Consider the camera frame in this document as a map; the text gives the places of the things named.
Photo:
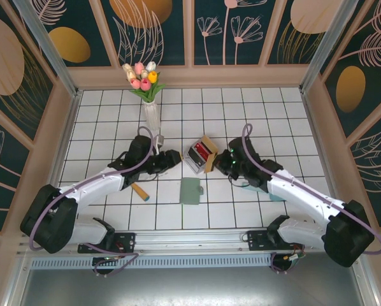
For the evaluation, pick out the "orange credit card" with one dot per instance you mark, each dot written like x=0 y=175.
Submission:
x=210 y=163

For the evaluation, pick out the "clear acrylic card box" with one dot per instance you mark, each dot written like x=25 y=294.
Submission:
x=195 y=162

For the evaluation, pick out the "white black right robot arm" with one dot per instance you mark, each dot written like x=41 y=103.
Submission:
x=305 y=191

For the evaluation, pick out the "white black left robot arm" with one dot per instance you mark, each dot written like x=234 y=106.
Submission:
x=91 y=188

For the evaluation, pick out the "black credit card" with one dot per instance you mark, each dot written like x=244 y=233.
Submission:
x=199 y=157

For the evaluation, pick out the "gold credit card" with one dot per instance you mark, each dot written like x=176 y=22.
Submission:
x=209 y=143

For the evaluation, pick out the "red credit card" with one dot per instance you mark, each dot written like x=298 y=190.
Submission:
x=200 y=149

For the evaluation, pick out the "white ribbed vase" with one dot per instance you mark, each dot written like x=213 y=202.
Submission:
x=152 y=116

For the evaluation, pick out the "teal plastic scoop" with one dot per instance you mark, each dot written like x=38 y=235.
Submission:
x=251 y=188

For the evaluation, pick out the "artificial tulip bouquet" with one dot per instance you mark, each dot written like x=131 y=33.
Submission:
x=144 y=83

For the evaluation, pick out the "grey metal sheet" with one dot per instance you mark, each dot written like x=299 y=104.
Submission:
x=190 y=287

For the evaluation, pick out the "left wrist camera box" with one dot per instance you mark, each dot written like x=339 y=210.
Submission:
x=160 y=139

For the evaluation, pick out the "aluminium side rail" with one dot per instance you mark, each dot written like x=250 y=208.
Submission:
x=325 y=159
x=63 y=150

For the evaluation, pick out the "aluminium front rail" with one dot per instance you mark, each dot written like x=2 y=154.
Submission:
x=190 y=243

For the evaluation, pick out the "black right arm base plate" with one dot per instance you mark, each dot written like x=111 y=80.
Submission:
x=257 y=240

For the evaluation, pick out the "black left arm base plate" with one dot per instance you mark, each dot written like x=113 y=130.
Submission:
x=126 y=240

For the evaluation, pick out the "aluminium corner post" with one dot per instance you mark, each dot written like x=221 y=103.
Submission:
x=327 y=44
x=52 y=54

